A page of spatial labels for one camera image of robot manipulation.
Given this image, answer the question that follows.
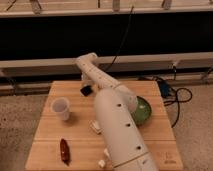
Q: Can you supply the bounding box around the black eraser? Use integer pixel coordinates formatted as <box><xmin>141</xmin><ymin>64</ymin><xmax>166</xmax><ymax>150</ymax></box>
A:
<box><xmin>80</xmin><ymin>85</ymin><xmax>92</xmax><ymax>97</ymax></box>

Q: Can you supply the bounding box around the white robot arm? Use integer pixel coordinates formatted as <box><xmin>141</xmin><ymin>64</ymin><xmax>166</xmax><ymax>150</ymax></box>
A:
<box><xmin>76</xmin><ymin>53</ymin><xmax>159</xmax><ymax>171</ymax></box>

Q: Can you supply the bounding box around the white rectangular box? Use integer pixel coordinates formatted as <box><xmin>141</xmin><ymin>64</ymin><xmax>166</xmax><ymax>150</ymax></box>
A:
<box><xmin>90</xmin><ymin>120</ymin><xmax>101</xmax><ymax>134</ymax></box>

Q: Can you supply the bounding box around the green bowl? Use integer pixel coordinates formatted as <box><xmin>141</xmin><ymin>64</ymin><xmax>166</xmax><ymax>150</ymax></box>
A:
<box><xmin>132</xmin><ymin>96</ymin><xmax>152</xmax><ymax>126</ymax></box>

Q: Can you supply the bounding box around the white remote-like device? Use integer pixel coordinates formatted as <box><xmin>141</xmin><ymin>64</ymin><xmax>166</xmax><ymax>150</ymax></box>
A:
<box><xmin>103</xmin><ymin>148</ymin><xmax>110</xmax><ymax>159</ymax></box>

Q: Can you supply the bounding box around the blue power adapter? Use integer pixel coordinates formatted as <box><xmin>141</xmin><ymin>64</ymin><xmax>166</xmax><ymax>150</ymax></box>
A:
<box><xmin>158</xmin><ymin>81</ymin><xmax>170</xmax><ymax>98</ymax></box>

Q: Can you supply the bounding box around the small white cube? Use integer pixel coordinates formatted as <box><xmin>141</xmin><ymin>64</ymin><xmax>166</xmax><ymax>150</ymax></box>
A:
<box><xmin>98</xmin><ymin>160</ymin><xmax>106</xmax><ymax>168</ymax></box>

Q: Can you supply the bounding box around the black hanging cable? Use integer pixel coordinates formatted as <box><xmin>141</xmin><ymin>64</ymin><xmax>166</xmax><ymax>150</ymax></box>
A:
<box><xmin>103</xmin><ymin>4</ymin><xmax>135</xmax><ymax>72</ymax></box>

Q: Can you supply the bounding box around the black power cable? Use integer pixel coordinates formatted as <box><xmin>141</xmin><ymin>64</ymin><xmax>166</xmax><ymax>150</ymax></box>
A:
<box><xmin>153</xmin><ymin>75</ymin><xmax>194</xmax><ymax>129</ymax></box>

